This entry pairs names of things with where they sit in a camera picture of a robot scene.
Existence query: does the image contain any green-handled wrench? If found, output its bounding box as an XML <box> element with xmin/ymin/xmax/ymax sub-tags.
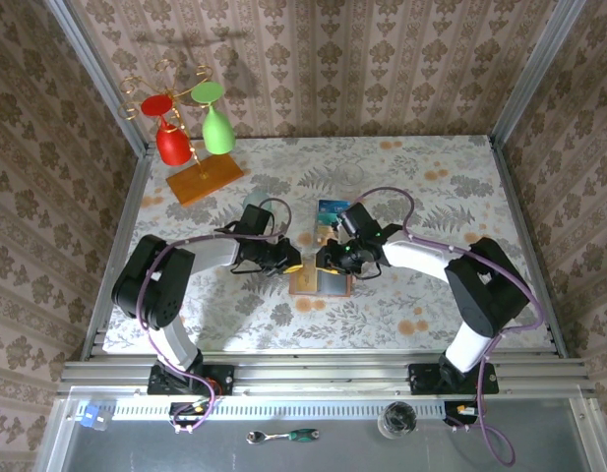
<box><xmin>246</xmin><ymin>428</ymin><xmax>320</xmax><ymax>446</ymax></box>

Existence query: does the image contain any grey metal sheet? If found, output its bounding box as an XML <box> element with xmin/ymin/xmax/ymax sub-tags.
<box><xmin>56</xmin><ymin>417</ymin><xmax>592</xmax><ymax>472</ymax></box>

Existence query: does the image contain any blue plastic connector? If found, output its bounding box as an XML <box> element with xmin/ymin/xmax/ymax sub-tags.
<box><xmin>78</xmin><ymin>404</ymin><xmax>111</xmax><ymax>432</ymax></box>

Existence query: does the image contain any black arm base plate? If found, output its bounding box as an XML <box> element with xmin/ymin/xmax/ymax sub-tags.
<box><xmin>408</xmin><ymin>361</ymin><xmax>500</xmax><ymax>396</ymax></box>
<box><xmin>148</xmin><ymin>363</ymin><xmax>235</xmax><ymax>397</ymax></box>

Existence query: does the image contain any clear glass tumbler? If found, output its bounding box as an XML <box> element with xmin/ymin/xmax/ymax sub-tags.
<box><xmin>332</xmin><ymin>162</ymin><xmax>366</xmax><ymax>197</ymax></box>

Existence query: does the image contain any white slotted cable duct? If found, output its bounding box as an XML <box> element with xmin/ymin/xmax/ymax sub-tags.
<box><xmin>75</xmin><ymin>398</ymin><xmax>452</xmax><ymax>422</ymax></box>

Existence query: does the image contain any black cable connector block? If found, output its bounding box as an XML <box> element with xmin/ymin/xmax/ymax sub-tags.
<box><xmin>443</xmin><ymin>400</ymin><xmax>481</xmax><ymax>428</ymax></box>
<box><xmin>168</xmin><ymin>401</ymin><xmax>210</xmax><ymax>428</ymax></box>

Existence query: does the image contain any clear plastic tray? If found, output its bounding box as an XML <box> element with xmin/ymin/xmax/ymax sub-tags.
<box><xmin>312</xmin><ymin>198</ymin><xmax>353</xmax><ymax>258</ymax></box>

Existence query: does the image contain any frosted teal glass cup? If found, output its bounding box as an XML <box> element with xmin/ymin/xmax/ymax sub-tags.
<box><xmin>243</xmin><ymin>191</ymin><xmax>275</xmax><ymax>213</ymax></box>

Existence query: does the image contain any gold card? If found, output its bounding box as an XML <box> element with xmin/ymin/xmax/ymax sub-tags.
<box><xmin>298</xmin><ymin>267</ymin><xmax>321</xmax><ymax>293</ymax></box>

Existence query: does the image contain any floral tablecloth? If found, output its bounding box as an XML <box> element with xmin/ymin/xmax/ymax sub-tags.
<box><xmin>101</xmin><ymin>135</ymin><xmax>555</xmax><ymax>354</ymax></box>

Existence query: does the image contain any aluminium frame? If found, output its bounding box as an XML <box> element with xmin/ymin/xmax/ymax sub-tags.
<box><xmin>34</xmin><ymin>0</ymin><xmax>602</xmax><ymax>472</ymax></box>

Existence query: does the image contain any red wine glass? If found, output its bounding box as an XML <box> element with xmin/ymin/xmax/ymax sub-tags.
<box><xmin>140</xmin><ymin>93</ymin><xmax>194</xmax><ymax>166</ymax></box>

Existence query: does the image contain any clear glass jar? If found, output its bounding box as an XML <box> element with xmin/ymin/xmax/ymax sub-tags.
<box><xmin>377</xmin><ymin>400</ymin><xmax>419</xmax><ymax>441</ymax></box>

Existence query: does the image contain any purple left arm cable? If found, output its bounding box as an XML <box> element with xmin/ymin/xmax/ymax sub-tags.
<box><xmin>135</xmin><ymin>196</ymin><xmax>292</xmax><ymax>435</ymax></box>

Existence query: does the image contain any green wine glass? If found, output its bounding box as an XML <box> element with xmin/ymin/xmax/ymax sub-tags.
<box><xmin>190</xmin><ymin>81</ymin><xmax>237</xmax><ymax>155</ymax></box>

